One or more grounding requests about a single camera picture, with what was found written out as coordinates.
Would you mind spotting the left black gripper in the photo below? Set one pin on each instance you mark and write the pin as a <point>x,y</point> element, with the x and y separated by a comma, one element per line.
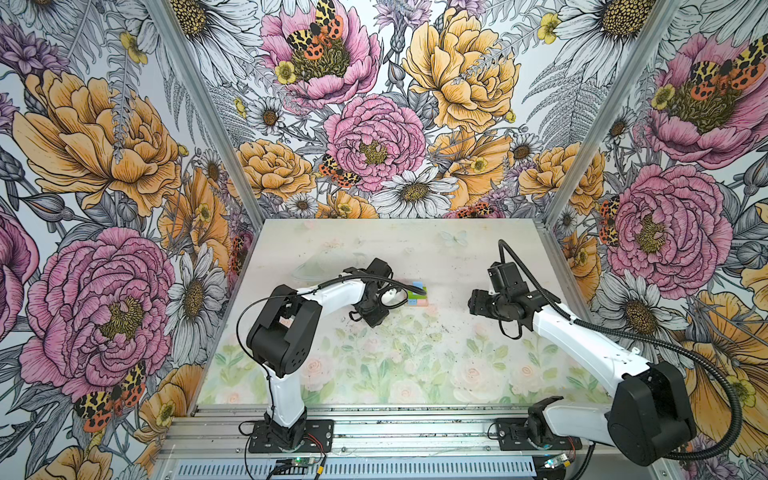
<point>374,319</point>

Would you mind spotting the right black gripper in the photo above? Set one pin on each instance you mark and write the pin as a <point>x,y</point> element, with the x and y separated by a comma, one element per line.
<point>477,302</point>

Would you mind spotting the green wood block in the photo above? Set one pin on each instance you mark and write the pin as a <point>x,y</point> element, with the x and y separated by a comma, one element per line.
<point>417,297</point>

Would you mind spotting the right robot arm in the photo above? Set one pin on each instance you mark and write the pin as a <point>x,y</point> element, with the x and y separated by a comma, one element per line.
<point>649,416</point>

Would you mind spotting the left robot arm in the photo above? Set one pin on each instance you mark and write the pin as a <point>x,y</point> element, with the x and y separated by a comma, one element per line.
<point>281,336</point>

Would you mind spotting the vented metal grille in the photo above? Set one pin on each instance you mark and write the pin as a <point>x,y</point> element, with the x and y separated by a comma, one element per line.
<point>364,468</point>

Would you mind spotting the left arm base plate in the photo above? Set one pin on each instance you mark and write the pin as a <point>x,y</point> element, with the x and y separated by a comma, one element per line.
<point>310,436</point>

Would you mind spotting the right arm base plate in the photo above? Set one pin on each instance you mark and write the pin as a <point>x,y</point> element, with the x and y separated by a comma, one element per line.
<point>519,434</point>

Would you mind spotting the aluminium rail frame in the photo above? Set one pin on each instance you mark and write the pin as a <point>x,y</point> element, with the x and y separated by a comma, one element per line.
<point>213,432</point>

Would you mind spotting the right corner aluminium post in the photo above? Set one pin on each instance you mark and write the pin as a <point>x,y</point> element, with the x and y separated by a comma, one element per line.
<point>659,20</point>

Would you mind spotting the corner aluminium post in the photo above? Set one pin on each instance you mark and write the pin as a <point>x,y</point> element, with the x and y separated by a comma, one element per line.
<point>659,20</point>
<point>171,34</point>

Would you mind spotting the left corner aluminium post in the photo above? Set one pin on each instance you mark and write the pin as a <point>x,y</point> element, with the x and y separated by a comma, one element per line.
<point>171,34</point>

